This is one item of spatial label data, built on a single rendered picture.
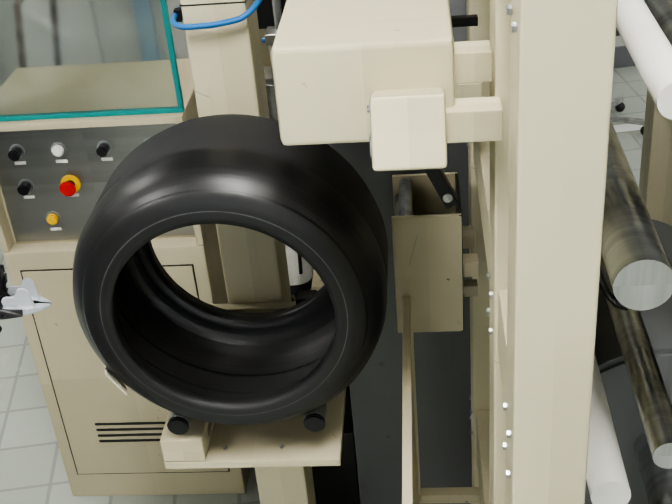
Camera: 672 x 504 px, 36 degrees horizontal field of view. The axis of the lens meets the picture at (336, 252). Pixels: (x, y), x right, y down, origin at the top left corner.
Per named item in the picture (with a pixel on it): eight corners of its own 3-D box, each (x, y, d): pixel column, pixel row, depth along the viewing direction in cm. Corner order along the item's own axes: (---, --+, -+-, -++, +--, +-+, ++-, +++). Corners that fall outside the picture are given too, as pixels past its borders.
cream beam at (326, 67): (310, 10, 199) (303, -69, 192) (442, 2, 197) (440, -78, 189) (277, 149, 148) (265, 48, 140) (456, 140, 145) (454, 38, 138)
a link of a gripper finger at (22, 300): (44, 293, 201) (-3, 290, 201) (47, 318, 204) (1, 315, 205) (48, 284, 204) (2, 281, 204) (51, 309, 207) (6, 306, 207)
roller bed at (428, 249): (398, 284, 248) (392, 174, 233) (460, 282, 247) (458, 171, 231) (397, 333, 231) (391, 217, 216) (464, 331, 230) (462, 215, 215)
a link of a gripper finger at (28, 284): (48, 284, 204) (2, 281, 204) (51, 309, 207) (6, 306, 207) (53, 276, 206) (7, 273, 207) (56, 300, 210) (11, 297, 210)
